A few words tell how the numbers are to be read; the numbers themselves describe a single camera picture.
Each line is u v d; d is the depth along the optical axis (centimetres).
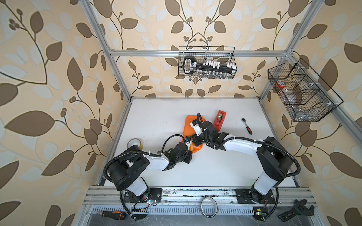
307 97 72
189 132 92
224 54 91
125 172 44
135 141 94
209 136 68
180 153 70
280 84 89
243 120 105
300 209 69
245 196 74
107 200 74
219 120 102
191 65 85
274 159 46
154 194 75
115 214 67
